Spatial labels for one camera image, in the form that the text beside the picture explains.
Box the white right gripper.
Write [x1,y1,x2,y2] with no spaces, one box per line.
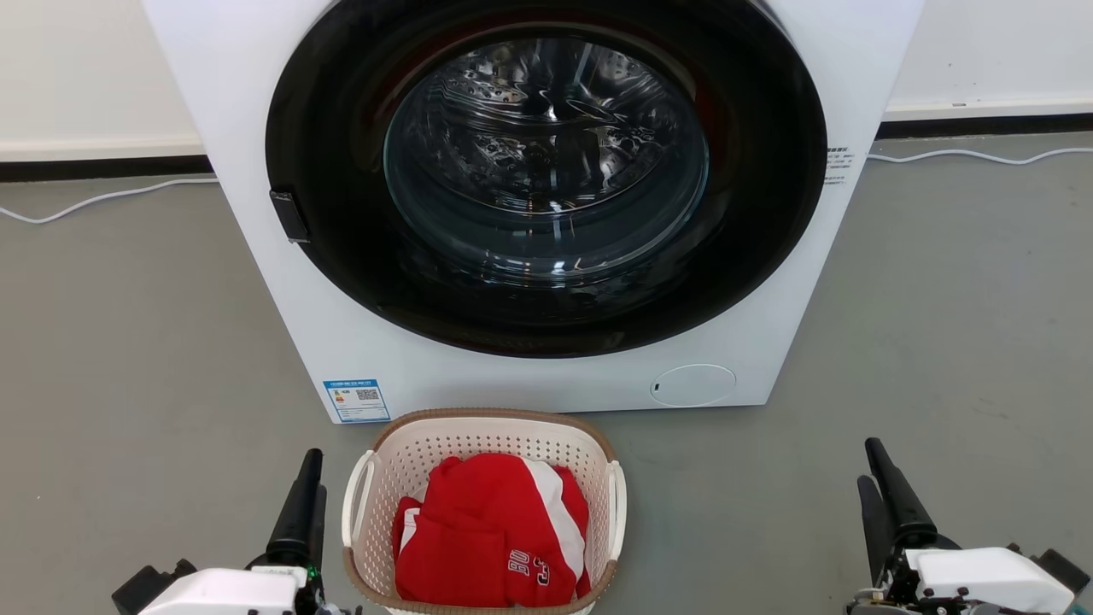
[849,437,1078,615]

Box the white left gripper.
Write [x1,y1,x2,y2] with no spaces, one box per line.
[161,448,344,615]

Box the white perforated laundry basket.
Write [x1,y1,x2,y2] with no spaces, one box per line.
[342,407,628,615]

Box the blue white energy label sticker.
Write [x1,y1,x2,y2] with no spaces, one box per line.
[323,378,392,425]

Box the red white jersey clothing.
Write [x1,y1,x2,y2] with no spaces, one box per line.
[391,453,593,609]

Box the round white filter cover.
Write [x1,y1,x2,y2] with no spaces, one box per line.
[650,364,737,408]

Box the black round glass washer door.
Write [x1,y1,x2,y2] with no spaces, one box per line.
[266,0,828,359]

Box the white front-load washing machine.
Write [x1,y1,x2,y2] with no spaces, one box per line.
[141,0,926,425]

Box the black washer door handle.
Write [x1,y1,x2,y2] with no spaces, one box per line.
[269,190,311,244]

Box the white floor cable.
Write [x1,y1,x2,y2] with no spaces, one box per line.
[867,146,1093,167]
[0,176,220,226]

